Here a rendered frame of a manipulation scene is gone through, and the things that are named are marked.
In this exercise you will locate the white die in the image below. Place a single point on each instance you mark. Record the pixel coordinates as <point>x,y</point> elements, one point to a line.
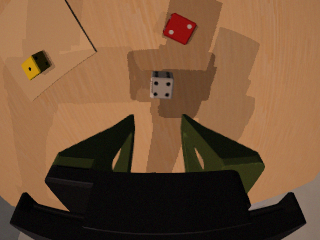
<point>161,86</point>

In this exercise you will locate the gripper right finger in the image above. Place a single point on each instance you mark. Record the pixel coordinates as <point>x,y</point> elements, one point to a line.
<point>218,153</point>

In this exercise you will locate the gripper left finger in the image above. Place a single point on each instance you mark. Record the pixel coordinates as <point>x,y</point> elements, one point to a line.
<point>98,151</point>

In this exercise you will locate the yellow die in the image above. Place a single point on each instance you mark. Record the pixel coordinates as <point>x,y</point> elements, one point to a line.
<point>35,65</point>

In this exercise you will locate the red die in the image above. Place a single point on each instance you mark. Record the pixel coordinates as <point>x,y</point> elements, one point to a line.
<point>179,28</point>

